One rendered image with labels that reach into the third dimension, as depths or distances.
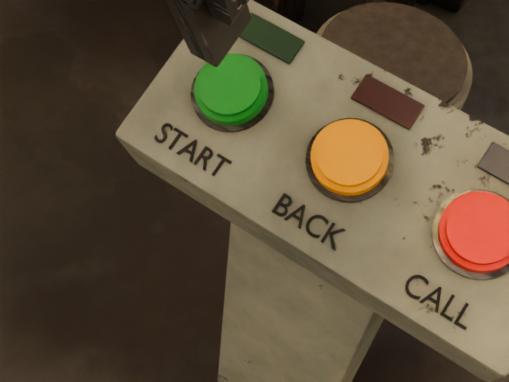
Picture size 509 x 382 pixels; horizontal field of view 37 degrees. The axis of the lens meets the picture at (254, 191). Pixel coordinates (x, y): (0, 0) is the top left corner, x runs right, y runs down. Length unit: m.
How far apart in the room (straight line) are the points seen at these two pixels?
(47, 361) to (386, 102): 0.68
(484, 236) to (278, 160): 0.11
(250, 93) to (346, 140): 0.06
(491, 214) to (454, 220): 0.02
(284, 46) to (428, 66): 0.17
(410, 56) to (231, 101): 0.20
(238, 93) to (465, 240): 0.14
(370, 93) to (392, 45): 0.17
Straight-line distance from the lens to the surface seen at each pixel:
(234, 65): 0.42
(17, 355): 1.01
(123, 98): 1.21
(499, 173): 0.41
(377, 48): 0.57
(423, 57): 0.58
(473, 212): 0.39
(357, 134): 0.40
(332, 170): 0.39
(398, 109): 0.41
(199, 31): 0.33
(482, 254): 0.38
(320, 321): 0.48
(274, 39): 0.43
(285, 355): 0.56
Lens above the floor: 0.92
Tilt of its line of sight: 56 degrees down
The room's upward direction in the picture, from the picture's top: 7 degrees clockwise
